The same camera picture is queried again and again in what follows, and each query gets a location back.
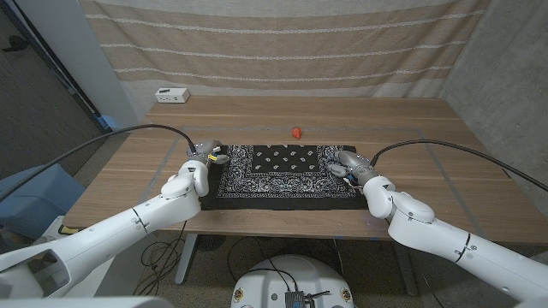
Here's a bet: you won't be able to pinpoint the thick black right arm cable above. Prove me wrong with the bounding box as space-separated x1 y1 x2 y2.
370 139 548 193

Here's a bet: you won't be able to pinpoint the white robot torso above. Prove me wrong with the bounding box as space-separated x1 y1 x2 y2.
230 254 355 308

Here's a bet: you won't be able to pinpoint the white power strip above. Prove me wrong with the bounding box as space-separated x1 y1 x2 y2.
154 87 191 104

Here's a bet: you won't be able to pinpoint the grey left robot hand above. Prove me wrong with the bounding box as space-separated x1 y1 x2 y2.
186 138 230 166

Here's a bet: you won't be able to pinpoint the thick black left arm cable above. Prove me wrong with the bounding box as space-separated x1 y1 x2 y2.
0 123 198 202

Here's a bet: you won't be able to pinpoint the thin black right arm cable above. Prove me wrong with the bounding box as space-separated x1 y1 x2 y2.
419 271 440 303

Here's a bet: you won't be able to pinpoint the blue upholstered seat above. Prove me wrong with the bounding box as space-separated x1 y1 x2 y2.
0 162 86 240

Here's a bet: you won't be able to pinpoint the white printed floor sheet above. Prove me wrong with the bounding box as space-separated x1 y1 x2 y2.
40 215 85 240

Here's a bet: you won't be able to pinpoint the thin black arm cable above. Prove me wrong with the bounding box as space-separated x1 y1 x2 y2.
419 271 440 303
152 220 189 294

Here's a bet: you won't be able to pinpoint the black paisley bandana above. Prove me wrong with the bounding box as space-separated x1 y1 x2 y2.
199 144 370 211

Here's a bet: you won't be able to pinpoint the grey torso device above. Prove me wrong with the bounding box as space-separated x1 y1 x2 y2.
284 290 306 308

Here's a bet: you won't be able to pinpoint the beige striped backdrop cloth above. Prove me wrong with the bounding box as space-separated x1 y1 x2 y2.
78 0 492 98

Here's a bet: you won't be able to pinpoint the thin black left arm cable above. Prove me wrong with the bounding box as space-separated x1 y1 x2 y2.
152 220 189 294

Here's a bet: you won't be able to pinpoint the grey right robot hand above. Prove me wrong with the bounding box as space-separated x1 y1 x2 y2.
327 149 380 186

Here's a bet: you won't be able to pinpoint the black door frame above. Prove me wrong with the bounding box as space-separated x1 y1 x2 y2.
0 0 113 137

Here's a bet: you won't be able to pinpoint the black door handle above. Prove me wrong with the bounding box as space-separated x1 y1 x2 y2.
2 34 29 53

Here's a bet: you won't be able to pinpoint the black floor cable bundle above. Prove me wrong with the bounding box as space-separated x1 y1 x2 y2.
134 237 189 296

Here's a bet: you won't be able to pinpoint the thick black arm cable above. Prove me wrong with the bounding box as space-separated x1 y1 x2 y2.
370 139 548 193
0 123 198 202

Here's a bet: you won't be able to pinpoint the grey table leg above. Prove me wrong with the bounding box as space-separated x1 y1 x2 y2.
174 233 199 286
391 240 420 297

